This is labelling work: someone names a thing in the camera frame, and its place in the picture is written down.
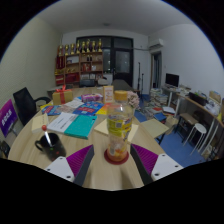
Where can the flat round red coaster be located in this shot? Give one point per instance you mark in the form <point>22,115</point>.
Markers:
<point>108,159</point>

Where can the wooden shelf unit with trophies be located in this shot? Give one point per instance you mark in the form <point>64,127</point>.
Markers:
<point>80,66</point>

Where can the white book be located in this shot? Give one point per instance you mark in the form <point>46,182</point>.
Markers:
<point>61,122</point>

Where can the pink flower bouquet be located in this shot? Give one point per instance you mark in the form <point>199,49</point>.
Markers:
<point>133,99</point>

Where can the wooden side desk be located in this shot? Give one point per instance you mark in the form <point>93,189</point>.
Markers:
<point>200,106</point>

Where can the black mug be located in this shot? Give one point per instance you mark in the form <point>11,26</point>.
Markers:
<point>55,148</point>

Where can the purple sign board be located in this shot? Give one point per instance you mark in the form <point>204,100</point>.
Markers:
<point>7,116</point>

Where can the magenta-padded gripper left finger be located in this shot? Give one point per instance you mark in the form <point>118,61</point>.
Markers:
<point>58,166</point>

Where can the black computer monitor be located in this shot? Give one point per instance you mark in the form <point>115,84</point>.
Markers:
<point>172,80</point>

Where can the orange book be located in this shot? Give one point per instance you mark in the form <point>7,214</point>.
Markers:
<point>104,110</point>

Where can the orange carton box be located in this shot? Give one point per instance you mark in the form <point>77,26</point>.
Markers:
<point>108,94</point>

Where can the black tripod stand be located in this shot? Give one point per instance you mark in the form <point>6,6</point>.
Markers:
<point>139,78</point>

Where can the dark glass double door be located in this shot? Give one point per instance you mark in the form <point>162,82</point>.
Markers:
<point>121,63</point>

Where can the yellow-capped clear drink bottle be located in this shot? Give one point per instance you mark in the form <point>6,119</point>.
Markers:
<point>119,126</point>

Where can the white wall air conditioner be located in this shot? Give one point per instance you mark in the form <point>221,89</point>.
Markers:
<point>156,43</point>

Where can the pale yellow notebook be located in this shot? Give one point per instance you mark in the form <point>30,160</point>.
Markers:
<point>101,128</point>
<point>39,123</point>

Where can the stack of books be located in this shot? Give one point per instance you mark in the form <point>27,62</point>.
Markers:
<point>158,100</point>

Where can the teal book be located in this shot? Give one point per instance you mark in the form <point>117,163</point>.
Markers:
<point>80,126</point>

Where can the light wooden small table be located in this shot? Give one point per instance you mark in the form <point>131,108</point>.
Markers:
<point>154,128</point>

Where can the yellow gift box red ribbon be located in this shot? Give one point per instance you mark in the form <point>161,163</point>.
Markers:
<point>65,97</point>

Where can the black office chair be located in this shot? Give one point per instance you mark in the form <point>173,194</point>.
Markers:
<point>23,103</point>

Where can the pink box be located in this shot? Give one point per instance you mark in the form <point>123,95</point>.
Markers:
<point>91,97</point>

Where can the white round stool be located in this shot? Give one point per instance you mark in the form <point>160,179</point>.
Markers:
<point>200,126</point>

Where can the large blue picture book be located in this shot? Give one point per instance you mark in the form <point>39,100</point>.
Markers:
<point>88,109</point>

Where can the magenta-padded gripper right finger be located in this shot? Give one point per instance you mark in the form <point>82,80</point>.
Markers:
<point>165,166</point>

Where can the white paper sheet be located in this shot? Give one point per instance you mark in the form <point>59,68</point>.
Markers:
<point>74,104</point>

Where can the red-tipped white stick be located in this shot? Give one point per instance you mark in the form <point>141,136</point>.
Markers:
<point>44,127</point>

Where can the brown wooden stool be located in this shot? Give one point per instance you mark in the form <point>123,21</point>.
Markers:
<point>189,118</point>

